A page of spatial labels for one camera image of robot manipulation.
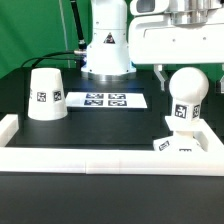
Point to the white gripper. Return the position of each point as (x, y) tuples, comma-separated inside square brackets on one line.
[(177, 32)]

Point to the white lamp bulb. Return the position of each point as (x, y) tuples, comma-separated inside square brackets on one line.
[(188, 87)]

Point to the white lamp base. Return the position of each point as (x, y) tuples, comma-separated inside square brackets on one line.
[(182, 138)]

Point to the white lamp shade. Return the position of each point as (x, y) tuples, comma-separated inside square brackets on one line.
[(46, 100)]

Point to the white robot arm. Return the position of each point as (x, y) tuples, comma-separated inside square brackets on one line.
[(107, 56)]

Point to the white marker sheet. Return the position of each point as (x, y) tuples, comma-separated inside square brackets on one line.
[(106, 100)]

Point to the white U-shaped border frame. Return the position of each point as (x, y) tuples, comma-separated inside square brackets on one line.
[(49, 160)]

